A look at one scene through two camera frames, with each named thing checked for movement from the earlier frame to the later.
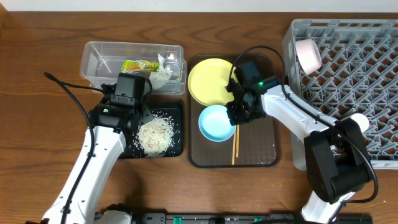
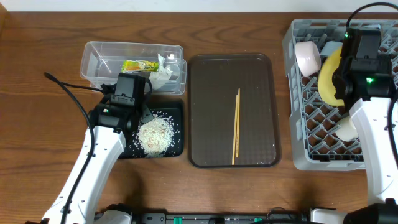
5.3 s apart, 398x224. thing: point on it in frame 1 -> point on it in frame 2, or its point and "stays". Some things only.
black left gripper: (145, 115) stays
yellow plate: (207, 79) -> (325, 81)
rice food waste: (157, 135) stays
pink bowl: (309, 54) stays
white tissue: (157, 78) stays
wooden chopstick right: (237, 140) stays
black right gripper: (232, 109) -> (385, 65)
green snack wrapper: (132, 65) stays
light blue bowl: (214, 125) -> (329, 47)
